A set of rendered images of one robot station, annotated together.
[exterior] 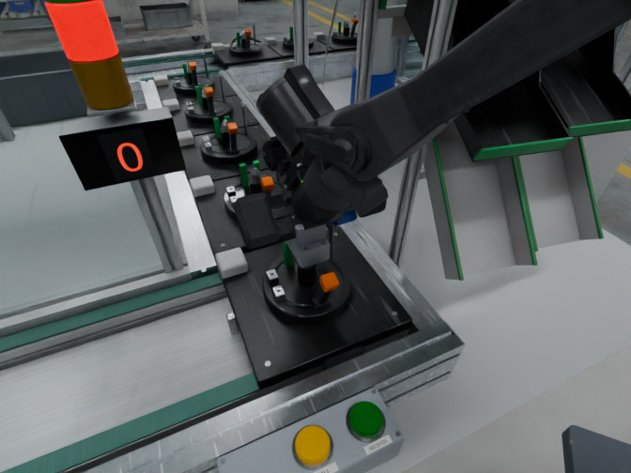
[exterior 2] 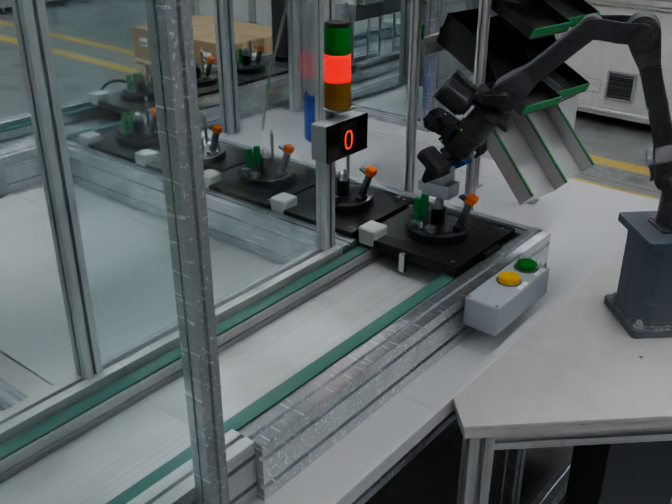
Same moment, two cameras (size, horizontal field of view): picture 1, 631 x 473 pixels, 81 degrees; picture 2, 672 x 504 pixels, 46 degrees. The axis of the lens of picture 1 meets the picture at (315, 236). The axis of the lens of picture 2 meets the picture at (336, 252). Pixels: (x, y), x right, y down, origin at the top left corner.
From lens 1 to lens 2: 1.27 m
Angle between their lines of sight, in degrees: 27
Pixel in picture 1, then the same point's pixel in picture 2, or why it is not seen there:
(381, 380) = (519, 254)
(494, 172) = (518, 133)
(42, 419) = (326, 334)
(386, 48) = not seen: hidden behind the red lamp
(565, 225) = (570, 164)
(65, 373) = (310, 318)
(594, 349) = (618, 241)
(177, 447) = (439, 299)
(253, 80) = not seen: hidden behind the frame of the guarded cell
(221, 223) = not seen: hidden behind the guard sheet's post
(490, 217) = (528, 162)
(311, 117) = (470, 92)
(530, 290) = (563, 224)
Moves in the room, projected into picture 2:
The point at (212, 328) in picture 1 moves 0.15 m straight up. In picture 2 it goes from (383, 277) to (385, 209)
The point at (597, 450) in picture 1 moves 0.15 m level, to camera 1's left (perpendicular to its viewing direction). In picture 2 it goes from (632, 215) to (572, 229)
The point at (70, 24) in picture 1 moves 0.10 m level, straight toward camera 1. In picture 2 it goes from (345, 65) to (393, 72)
